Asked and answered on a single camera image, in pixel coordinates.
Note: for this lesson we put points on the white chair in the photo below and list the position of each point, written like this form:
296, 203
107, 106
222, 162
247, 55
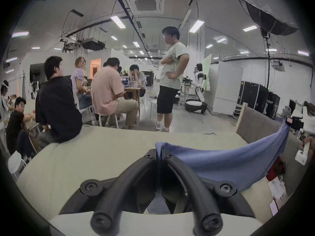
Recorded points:
16, 162

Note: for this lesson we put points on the small wooden table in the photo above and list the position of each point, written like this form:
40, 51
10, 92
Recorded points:
134, 91

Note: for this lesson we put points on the red bag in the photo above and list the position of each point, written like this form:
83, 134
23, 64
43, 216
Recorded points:
275, 168

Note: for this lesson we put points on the white paper sheet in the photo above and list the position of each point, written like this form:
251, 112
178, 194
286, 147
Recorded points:
276, 187

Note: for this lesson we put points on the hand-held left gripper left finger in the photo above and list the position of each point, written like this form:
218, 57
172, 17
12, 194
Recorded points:
115, 188

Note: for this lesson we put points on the blue cloth garment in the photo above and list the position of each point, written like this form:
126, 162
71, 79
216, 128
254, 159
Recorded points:
228, 161

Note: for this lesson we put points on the softbox lamp on stand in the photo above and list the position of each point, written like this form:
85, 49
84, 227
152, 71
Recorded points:
268, 16

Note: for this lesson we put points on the white humanoid robot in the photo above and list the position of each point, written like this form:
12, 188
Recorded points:
198, 92

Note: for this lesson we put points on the bed with beige sheet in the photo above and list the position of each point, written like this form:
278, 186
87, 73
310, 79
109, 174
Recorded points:
98, 151

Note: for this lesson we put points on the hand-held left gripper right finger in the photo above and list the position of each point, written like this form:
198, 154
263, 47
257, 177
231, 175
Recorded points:
196, 190

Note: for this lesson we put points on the person's right hand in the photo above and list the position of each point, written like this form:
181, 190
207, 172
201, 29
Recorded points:
311, 144

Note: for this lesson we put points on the white stool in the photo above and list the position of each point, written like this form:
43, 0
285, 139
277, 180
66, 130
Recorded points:
108, 119

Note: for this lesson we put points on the stack of black flight cases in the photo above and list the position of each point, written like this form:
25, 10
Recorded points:
256, 97

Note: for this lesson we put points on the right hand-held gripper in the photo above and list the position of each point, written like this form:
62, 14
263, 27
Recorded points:
303, 154

